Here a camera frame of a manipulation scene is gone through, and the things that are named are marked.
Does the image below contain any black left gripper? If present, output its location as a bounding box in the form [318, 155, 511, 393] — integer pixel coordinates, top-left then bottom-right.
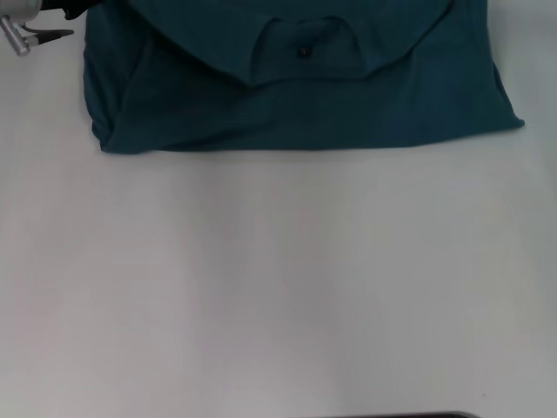
[40, 0, 105, 21]

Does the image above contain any teal t-shirt with pink lettering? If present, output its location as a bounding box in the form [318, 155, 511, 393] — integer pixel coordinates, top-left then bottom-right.
[82, 0, 527, 154]

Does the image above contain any silver connector plug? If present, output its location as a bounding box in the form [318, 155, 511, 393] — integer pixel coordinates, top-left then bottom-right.
[0, 16, 32, 57]

